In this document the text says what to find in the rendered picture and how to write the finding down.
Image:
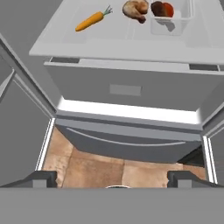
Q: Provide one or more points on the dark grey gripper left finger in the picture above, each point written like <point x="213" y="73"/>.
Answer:
<point x="39" y="178"/>

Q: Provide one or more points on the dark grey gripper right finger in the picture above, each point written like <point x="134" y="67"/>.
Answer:
<point x="183" y="178"/>

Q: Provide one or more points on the grey right fridge door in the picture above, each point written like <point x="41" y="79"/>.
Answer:
<point x="214" y="145"/>

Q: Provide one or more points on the grey fridge door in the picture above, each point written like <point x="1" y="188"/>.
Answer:
<point x="23" y="116"/>
<point x="214" y="145"/>

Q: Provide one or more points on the grey left fridge door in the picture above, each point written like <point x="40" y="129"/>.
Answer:
<point x="23" y="116"/>

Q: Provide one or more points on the grey fridge crisper drawer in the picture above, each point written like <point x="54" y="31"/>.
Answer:
<point x="131" y="87"/>

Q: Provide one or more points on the white fridge shelf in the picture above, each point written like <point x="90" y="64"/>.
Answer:
<point x="128" y="38"/>

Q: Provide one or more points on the clear plastic tupperware with food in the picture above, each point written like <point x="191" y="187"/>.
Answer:
<point x="170" y="17"/>

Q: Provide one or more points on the grey freezer drawer front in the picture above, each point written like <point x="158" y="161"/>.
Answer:
<point x="128" y="140"/>

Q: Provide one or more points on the orange carrot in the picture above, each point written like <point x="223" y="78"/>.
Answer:
<point x="89" y="21"/>

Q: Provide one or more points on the brown roast chicken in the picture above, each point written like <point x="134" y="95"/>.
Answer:
<point x="135" y="9"/>

